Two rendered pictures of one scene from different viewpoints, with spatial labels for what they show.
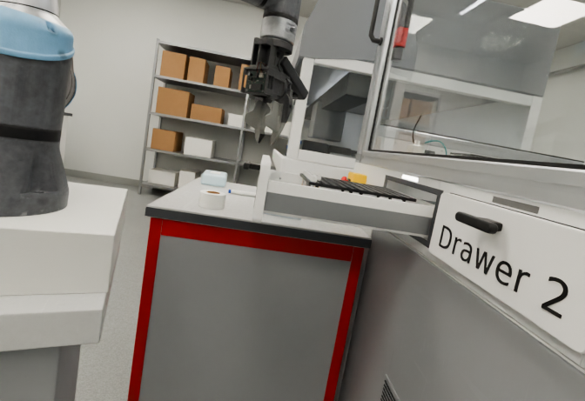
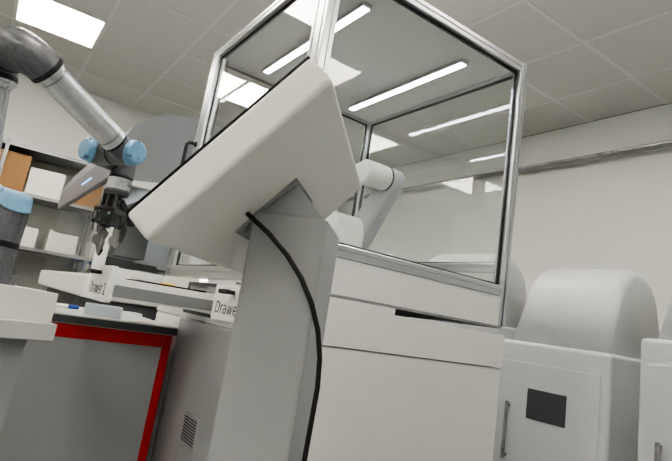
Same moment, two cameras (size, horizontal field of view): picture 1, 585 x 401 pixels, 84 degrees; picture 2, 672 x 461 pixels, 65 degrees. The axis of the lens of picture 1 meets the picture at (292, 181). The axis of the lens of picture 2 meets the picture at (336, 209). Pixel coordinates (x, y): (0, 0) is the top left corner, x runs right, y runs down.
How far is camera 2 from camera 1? 116 cm
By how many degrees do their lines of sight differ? 33
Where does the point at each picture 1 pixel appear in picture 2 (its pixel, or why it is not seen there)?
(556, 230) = not seen: hidden behind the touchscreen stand
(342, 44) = (153, 169)
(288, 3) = (128, 170)
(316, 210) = (144, 296)
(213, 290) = (43, 378)
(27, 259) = (22, 302)
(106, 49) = not seen: outside the picture
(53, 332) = (37, 332)
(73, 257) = (40, 303)
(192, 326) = (19, 413)
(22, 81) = (20, 223)
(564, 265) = not seen: hidden behind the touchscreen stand
